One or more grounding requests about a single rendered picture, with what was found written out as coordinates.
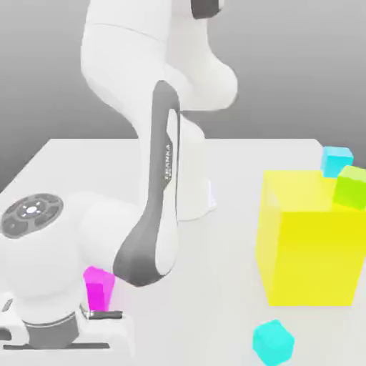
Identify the small green cube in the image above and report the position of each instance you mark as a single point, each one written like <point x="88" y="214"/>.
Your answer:
<point x="350" y="191"/>

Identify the large yellow box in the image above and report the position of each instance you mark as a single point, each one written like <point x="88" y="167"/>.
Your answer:
<point x="311" y="257"/>

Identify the small magenta cube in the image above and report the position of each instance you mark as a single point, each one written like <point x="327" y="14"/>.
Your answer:
<point x="97" y="294"/>

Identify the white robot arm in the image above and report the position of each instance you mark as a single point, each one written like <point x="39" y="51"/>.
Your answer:
<point x="148" y="57"/>

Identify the small light blue cube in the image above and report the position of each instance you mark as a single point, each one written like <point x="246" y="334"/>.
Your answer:
<point x="331" y="164"/>

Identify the small turquoise cube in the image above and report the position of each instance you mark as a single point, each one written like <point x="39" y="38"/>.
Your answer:
<point x="273" y="343"/>

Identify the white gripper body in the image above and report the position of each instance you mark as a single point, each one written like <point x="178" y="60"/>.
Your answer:
<point x="114" y="337"/>

